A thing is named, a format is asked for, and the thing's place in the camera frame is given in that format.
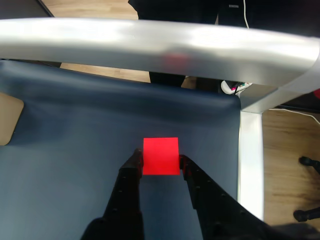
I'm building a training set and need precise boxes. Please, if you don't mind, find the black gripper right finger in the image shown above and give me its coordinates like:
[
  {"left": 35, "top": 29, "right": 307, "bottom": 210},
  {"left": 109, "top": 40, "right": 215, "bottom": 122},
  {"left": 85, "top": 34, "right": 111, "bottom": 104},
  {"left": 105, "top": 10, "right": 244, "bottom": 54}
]
[{"left": 178, "top": 154, "right": 276, "bottom": 240}]

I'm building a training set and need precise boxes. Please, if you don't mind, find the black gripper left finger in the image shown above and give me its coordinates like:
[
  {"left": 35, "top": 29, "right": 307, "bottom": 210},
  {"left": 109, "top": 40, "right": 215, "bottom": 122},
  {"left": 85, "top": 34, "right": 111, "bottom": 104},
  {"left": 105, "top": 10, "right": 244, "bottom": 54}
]
[{"left": 79, "top": 148, "right": 145, "bottom": 240}]

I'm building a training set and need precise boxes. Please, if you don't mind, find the red cube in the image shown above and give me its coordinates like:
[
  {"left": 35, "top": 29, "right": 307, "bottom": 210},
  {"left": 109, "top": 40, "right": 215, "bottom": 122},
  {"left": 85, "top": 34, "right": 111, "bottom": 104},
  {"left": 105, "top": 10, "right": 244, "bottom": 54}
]
[{"left": 142, "top": 136, "right": 181, "bottom": 176}]

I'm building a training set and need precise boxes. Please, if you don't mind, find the beige open box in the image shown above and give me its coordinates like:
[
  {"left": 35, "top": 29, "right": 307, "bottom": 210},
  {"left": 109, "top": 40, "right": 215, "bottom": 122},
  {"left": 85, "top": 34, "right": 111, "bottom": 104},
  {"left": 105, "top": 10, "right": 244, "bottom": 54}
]
[{"left": 0, "top": 92, "right": 25, "bottom": 146}]

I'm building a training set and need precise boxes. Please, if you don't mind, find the blue-grey table mat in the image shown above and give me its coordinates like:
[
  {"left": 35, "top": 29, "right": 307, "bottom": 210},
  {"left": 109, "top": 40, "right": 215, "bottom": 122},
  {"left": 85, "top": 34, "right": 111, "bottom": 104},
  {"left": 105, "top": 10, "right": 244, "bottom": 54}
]
[{"left": 0, "top": 59, "right": 242, "bottom": 240}]

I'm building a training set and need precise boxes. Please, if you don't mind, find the black chair base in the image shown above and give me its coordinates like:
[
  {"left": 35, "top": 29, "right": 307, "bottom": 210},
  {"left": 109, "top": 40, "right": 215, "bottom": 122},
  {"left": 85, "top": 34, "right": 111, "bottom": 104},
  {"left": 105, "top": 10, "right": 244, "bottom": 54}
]
[{"left": 293, "top": 156, "right": 320, "bottom": 223}]

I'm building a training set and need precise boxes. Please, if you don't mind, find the white power strip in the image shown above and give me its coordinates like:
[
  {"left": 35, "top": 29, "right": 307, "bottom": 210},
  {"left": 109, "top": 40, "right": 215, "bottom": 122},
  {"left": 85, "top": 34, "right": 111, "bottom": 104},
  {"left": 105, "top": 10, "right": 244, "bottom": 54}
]
[{"left": 220, "top": 79, "right": 254, "bottom": 96}]

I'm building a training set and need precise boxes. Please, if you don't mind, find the black computer case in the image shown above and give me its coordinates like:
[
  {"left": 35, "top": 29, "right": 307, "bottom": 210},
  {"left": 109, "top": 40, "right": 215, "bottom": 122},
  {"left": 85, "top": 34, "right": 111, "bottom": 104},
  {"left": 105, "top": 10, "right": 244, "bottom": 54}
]
[{"left": 216, "top": 0, "right": 320, "bottom": 40}]

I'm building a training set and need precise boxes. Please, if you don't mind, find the white cable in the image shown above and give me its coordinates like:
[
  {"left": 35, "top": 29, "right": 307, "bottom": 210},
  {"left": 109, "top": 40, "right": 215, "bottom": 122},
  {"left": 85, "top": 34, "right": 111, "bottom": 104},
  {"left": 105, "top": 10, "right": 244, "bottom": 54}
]
[
  {"left": 272, "top": 107, "right": 320, "bottom": 125},
  {"left": 242, "top": 0, "right": 251, "bottom": 29}
]

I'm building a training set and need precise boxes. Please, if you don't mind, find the silver metal frame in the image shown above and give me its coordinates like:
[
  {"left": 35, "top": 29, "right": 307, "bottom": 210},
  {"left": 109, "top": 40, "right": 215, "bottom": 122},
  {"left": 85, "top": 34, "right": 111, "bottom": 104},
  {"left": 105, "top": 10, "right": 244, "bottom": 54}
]
[{"left": 0, "top": 17, "right": 320, "bottom": 222}]

